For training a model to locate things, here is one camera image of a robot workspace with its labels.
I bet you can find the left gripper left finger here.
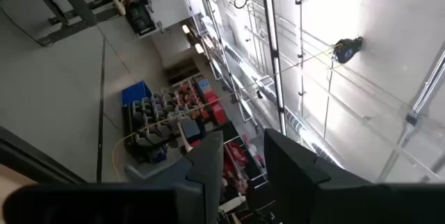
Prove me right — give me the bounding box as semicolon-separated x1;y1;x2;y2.
2;130;225;224

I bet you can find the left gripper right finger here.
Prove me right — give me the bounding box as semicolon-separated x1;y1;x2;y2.
263;128;445;224

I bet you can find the rack of coloured bins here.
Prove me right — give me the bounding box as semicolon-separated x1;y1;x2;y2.
123;75;230;165

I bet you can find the large blue bin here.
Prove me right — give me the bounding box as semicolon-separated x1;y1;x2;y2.
121;80;153;106

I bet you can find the black equipment case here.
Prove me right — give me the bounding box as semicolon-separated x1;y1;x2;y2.
124;1;157;38

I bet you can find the white cabinet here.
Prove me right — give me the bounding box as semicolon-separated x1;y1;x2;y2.
137;0;191;40

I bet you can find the wire shelf with red items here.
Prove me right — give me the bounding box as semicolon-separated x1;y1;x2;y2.
222;134;269;198

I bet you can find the blue and black cable reel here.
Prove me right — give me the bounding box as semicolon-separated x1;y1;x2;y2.
332;36;364;65

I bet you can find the grey metal table frame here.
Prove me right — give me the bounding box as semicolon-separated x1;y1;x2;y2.
19;0;121;47

